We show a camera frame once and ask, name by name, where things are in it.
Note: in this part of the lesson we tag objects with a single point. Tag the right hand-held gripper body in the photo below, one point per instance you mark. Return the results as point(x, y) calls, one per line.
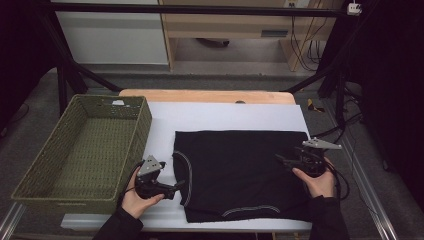
point(311, 161)

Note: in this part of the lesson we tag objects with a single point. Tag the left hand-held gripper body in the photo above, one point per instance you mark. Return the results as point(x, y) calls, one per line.
point(148, 186)

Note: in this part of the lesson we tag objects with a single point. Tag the black knit vest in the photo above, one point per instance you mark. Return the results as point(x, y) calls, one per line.
point(240, 173)

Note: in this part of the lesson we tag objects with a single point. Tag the green woven basket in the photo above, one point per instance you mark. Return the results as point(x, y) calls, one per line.
point(86, 156)

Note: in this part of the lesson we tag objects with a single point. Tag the person's left hand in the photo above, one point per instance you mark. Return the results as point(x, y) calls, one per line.
point(136, 205)

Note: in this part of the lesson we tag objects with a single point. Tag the person's right hand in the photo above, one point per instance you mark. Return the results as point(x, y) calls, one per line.
point(321, 186)

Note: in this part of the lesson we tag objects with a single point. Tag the yellow and black object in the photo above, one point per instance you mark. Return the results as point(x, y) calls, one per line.
point(313, 106)

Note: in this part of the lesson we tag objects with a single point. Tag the white basket tag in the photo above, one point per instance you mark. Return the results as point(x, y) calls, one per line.
point(118, 102)

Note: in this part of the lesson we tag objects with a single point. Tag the black curtain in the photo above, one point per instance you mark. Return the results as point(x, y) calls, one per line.
point(396, 83)
point(20, 50)

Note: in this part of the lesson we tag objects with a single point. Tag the grey desk label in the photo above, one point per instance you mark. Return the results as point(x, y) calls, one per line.
point(274, 33)

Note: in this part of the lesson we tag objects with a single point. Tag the light wooden desk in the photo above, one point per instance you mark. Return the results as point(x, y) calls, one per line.
point(226, 25)

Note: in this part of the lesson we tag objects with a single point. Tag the white cabinet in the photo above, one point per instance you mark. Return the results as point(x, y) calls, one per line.
point(113, 40)

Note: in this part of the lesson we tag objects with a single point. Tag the aluminium rail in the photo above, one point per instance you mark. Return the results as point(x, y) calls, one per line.
point(373, 213)
point(10, 223)

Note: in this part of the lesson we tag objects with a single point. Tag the wall socket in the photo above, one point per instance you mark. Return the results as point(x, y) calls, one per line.
point(291, 3)

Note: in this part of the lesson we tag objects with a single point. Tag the black metal frame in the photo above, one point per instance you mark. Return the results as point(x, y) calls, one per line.
point(200, 9)

